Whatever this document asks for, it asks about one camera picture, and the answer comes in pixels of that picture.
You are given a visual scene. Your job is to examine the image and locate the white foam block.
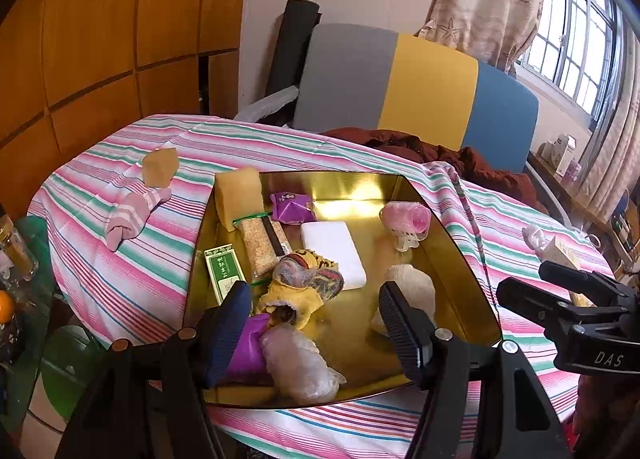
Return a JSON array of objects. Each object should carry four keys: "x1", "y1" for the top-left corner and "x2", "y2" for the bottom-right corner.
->
[{"x1": 300, "y1": 221, "x2": 367, "y2": 290}]

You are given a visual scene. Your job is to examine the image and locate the cracker packet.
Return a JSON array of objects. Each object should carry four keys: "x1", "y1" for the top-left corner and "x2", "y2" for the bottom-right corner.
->
[{"x1": 235, "y1": 216, "x2": 291, "y2": 285}]

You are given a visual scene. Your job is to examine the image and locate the yellow sponge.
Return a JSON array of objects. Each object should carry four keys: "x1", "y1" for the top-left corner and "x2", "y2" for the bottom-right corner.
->
[{"x1": 214, "y1": 169, "x2": 265, "y2": 232}]

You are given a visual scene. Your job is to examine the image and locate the pink hair roller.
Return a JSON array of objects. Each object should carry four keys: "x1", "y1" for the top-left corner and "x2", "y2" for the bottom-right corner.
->
[{"x1": 380, "y1": 201, "x2": 432, "y2": 240}]

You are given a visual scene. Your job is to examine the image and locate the green glass side table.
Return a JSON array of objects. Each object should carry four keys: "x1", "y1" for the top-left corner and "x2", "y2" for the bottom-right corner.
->
[{"x1": 0, "y1": 216, "x2": 116, "y2": 459}]

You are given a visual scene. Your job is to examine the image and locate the cluttered wooden shelf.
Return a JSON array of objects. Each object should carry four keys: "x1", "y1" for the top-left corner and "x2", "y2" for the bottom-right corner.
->
[{"x1": 600, "y1": 189, "x2": 640, "y2": 270}]

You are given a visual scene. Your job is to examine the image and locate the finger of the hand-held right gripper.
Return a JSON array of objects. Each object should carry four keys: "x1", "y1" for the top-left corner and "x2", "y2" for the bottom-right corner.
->
[
  {"x1": 539, "y1": 260, "x2": 633, "y2": 307},
  {"x1": 496, "y1": 276, "x2": 621, "y2": 340}
]

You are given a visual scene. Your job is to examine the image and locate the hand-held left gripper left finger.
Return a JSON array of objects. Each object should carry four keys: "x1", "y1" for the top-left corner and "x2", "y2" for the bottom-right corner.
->
[{"x1": 52, "y1": 280, "x2": 253, "y2": 459}]

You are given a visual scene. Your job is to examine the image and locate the black rolled mat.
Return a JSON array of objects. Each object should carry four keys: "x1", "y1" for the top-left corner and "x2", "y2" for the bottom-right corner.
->
[{"x1": 264, "y1": 0, "x2": 322, "y2": 112}]

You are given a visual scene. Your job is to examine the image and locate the white crumpled plastic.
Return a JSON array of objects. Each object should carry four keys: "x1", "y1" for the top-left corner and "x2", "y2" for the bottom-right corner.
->
[{"x1": 522, "y1": 225, "x2": 551, "y2": 255}]

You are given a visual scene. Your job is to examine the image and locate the white carton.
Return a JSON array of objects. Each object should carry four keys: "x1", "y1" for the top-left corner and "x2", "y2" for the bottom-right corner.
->
[{"x1": 542, "y1": 135, "x2": 577, "y2": 177}]

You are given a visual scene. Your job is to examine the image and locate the gold tin tray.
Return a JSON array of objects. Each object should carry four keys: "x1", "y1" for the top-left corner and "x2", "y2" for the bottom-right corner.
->
[{"x1": 184, "y1": 170, "x2": 503, "y2": 410}]

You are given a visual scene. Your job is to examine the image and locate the green white small box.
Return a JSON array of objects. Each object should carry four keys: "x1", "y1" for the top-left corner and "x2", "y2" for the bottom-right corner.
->
[{"x1": 204, "y1": 245, "x2": 251, "y2": 302}]

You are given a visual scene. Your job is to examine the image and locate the dark red cloth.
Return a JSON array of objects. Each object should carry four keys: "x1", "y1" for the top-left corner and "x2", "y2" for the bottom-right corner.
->
[{"x1": 320, "y1": 128, "x2": 538, "y2": 204}]

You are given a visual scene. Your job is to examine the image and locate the yellow patterned sock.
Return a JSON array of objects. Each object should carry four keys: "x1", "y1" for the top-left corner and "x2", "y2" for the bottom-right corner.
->
[{"x1": 255, "y1": 249, "x2": 346, "y2": 330}]

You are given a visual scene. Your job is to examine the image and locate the window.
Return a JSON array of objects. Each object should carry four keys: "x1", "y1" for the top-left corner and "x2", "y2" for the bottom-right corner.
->
[{"x1": 515, "y1": 0, "x2": 626, "y2": 132}]

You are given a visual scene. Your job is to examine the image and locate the grey yellow blue chair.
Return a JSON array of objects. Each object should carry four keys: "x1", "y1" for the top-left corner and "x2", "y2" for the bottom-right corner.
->
[{"x1": 292, "y1": 23, "x2": 576, "y2": 230}]

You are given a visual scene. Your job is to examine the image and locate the pink green striped tablecloth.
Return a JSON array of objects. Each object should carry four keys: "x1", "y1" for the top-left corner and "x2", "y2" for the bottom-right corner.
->
[{"x1": 27, "y1": 113, "x2": 616, "y2": 459}]

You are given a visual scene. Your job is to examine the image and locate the purple cartoon snack packet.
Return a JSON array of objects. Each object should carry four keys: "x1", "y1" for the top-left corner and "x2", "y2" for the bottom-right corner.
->
[
  {"x1": 270, "y1": 191, "x2": 316, "y2": 224},
  {"x1": 227, "y1": 314, "x2": 273, "y2": 385}
]

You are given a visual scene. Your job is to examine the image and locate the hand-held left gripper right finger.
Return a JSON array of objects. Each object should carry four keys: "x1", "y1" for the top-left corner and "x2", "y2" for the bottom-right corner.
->
[{"x1": 377, "y1": 281, "x2": 573, "y2": 459}]

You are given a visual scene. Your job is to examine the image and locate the cream mesh sponge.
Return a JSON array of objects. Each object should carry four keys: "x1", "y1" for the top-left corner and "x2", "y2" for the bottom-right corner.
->
[{"x1": 371, "y1": 264, "x2": 437, "y2": 335}]

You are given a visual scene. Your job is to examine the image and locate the white claw clip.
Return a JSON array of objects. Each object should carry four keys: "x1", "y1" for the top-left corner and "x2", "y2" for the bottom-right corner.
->
[{"x1": 390, "y1": 231, "x2": 421, "y2": 252}]

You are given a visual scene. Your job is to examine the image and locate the wooden wardrobe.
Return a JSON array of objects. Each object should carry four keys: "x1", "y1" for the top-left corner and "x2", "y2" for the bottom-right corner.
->
[{"x1": 0, "y1": 0, "x2": 253, "y2": 235}]

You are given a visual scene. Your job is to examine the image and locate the white wrapped tube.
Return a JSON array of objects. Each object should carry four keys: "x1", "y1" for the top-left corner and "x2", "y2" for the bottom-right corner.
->
[{"x1": 232, "y1": 85, "x2": 301, "y2": 124}]

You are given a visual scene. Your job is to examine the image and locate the pink striped sock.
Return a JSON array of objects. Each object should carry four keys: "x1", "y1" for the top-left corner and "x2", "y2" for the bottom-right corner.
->
[{"x1": 105, "y1": 186, "x2": 172, "y2": 252}]

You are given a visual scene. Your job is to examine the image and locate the glass jar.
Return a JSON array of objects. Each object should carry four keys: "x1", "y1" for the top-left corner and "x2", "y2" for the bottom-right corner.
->
[{"x1": 0, "y1": 214, "x2": 40, "y2": 282}]

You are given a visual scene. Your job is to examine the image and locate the clear crumpled plastic bag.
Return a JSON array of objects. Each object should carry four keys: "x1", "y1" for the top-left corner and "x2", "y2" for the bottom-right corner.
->
[{"x1": 260, "y1": 324, "x2": 347, "y2": 402}]

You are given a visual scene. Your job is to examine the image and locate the wooden desk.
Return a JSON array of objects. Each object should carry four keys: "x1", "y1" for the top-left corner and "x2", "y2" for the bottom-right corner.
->
[{"x1": 527, "y1": 151, "x2": 601, "y2": 230}]

